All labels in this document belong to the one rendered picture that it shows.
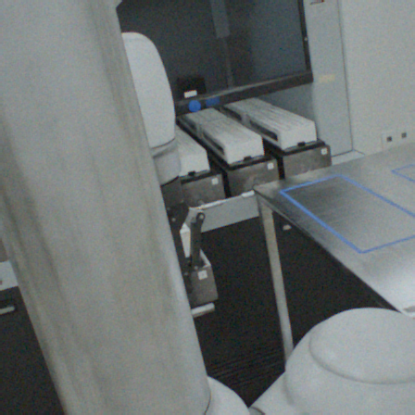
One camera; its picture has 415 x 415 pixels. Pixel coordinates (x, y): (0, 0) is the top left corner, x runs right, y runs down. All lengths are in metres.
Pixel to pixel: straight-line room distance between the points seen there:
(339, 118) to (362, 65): 1.31
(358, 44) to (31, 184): 2.66
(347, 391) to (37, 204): 0.27
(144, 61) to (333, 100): 0.91
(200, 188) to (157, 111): 0.67
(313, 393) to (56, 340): 0.21
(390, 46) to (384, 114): 0.33
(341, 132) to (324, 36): 0.27
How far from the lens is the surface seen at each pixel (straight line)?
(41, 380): 1.62
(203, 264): 1.00
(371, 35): 2.93
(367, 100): 2.96
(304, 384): 0.47
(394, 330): 0.50
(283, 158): 1.48
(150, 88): 0.78
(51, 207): 0.31
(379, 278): 0.86
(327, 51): 1.58
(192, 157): 1.44
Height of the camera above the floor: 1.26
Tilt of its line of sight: 22 degrees down
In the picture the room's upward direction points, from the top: 12 degrees counter-clockwise
